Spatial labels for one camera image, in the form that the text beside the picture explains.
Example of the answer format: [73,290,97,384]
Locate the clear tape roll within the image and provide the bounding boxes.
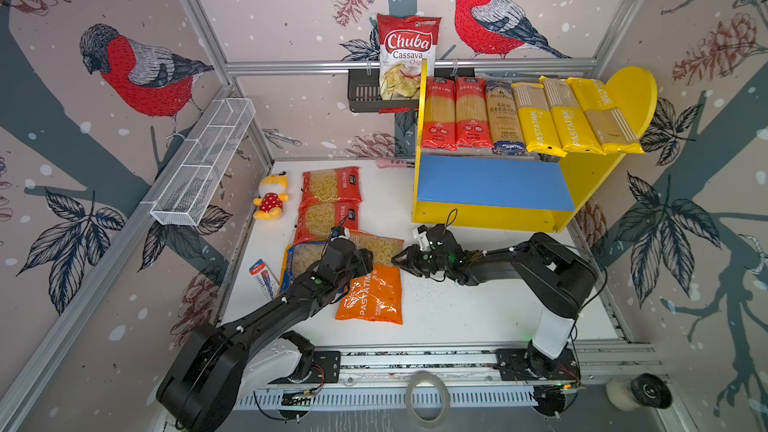
[404,371,451,430]

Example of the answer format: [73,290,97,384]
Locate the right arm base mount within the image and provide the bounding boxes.
[494,342,581,382]

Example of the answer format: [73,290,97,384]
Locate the red macaroni bag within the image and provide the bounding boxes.
[301,166,362,205]
[294,202,359,245]

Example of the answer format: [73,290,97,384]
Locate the dark blue spaghetti bag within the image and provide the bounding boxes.
[485,80,527,156]

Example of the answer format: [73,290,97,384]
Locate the red Chuba cassava chips bag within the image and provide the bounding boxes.
[377,14,441,100]

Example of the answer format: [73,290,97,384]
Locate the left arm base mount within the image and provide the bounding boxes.
[244,331,341,386]

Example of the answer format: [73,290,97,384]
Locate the yellow shelf pink blue boards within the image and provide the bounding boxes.
[412,67,658,233]

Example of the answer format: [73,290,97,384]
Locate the yellow Pastatime spaghetti bag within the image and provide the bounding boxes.
[512,83,566,157]
[566,77,644,155]
[539,76,604,155]

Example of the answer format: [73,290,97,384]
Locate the yellow plush toy red dress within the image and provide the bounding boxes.
[253,172,290,221]

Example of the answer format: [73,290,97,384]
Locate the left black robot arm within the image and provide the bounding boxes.
[156,237,374,431]

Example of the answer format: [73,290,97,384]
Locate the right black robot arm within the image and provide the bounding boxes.
[391,224,598,361]

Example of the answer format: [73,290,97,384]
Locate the red macaroni bag near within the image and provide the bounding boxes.
[294,202,359,245]

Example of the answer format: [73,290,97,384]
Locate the black white roller wheel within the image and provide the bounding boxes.
[605,373,672,412]

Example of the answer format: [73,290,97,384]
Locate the red macaroni bag far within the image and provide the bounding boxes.
[301,166,362,205]

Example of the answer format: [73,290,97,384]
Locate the white mesh wall shelf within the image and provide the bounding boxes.
[150,98,255,227]

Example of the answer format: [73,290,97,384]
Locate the red spaghetti bag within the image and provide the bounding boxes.
[455,77,493,149]
[422,77,457,151]

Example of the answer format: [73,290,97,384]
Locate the blue macaroni bag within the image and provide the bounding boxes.
[280,242,325,293]

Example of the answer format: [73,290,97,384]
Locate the orange Pastatime macaroni bag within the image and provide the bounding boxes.
[335,231,404,325]

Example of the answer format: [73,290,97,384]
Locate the black wire wall basket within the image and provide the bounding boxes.
[347,67,476,115]

